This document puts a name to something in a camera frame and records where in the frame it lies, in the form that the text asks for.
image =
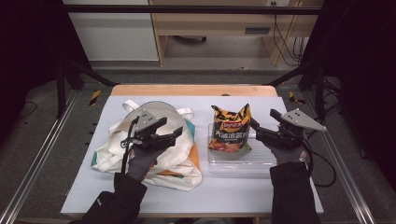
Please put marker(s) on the wooden desk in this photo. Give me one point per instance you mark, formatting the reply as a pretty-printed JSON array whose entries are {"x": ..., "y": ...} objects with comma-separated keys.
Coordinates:
[{"x": 218, "y": 21}]

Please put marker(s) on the orange black chips bag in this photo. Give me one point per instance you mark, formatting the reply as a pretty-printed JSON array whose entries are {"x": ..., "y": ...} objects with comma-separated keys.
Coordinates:
[{"x": 230, "y": 130}]

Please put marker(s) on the white cabinet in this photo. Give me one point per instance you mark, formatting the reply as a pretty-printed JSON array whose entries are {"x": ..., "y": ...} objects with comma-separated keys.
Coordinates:
[{"x": 115, "y": 34}]

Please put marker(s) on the white table sheet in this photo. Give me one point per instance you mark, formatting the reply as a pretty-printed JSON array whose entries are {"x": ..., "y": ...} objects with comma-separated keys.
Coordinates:
[{"x": 224, "y": 196}]

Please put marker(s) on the black frame stand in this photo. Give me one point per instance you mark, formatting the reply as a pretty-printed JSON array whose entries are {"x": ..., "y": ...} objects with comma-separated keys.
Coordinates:
[
  {"x": 60, "y": 87},
  {"x": 319, "y": 90}
]

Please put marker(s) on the wooden table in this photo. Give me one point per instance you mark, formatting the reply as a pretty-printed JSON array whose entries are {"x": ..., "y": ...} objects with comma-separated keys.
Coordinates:
[{"x": 193, "y": 90}]

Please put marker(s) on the clear plastic container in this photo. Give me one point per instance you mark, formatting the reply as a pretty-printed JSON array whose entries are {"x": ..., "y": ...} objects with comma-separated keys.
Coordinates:
[{"x": 249, "y": 161}]

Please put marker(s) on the person's left hand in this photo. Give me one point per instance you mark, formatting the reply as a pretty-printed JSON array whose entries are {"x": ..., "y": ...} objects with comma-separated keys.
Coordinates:
[{"x": 143, "y": 163}]

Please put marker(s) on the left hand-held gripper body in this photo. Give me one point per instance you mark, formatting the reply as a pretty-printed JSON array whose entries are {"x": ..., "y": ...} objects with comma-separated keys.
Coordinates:
[{"x": 146, "y": 119}]

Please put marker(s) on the white patterned tote bag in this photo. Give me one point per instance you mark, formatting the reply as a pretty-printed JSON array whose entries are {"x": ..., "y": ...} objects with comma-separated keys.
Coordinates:
[{"x": 174, "y": 161}]

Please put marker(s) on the yellow black tape strip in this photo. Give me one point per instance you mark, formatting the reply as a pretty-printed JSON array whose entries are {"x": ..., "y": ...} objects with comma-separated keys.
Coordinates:
[
  {"x": 95, "y": 97},
  {"x": 294, "y": 98}
]

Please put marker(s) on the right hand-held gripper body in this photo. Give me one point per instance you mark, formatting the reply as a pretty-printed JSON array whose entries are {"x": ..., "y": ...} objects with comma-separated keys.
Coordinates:
[{"x": 300, "y": 119}]

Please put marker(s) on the black horizontal frame bar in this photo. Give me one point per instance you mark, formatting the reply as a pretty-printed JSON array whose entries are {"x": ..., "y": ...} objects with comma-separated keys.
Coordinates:
[{"x": 186, "y": 9}]

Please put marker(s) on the aluminium floor rail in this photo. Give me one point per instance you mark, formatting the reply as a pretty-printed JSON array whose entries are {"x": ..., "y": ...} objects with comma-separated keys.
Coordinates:
[
  {"x": 342, "y": 168},
  {"x": 34, "y": 165}
]

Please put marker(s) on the person's right hand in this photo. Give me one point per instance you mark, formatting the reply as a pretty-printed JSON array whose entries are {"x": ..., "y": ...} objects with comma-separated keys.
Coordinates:
[{"x": 288, "y": 155}]

